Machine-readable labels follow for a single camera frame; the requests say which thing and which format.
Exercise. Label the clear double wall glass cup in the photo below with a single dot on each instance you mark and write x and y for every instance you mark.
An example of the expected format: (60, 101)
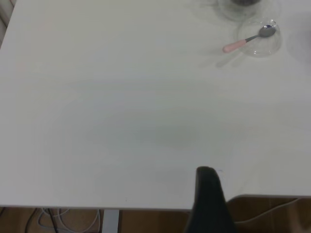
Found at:
(235, 13)

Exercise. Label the white table leg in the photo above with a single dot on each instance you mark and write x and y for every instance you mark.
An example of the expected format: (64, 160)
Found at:
(111, 221)

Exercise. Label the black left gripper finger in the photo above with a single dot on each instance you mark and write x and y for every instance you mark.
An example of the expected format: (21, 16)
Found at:
(209, 206)

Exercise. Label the clear glass saucer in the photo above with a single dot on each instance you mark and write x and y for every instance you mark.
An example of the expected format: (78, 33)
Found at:
(264, 49)

